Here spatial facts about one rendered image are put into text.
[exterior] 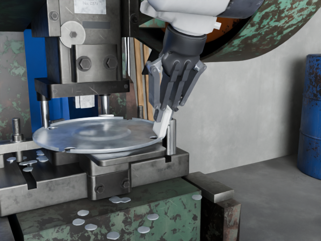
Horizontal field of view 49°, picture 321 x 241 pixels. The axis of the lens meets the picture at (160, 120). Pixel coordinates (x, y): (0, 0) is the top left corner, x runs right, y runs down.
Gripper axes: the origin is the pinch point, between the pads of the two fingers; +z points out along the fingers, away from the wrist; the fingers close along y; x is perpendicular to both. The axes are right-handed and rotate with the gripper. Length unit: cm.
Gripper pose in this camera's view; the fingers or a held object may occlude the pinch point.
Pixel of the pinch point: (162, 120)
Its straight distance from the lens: 74.0
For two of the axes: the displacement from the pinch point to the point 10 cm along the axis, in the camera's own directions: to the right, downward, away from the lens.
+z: -2.2, 8.1, 5.5
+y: 8.5, -1.1, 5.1
